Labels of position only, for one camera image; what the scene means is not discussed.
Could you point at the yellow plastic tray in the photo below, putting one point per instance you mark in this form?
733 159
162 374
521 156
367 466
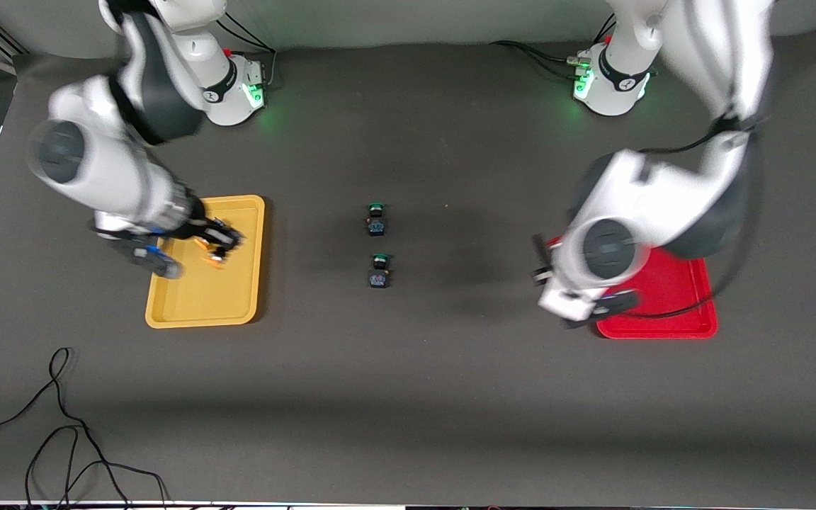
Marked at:
199 301

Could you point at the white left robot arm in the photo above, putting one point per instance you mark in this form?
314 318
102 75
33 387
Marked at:
638 212

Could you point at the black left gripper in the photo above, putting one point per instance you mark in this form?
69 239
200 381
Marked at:
540 270

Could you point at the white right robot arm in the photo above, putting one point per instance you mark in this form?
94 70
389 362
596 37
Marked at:
107 173

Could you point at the red plastic tray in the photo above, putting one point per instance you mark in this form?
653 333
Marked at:
670 297

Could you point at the green push button switch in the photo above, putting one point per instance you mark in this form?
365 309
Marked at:
379 273
377 220

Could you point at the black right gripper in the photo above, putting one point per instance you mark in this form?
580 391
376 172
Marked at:
199 222

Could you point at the dark grey table mat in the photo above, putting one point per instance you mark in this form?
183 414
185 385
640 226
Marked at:
408 397

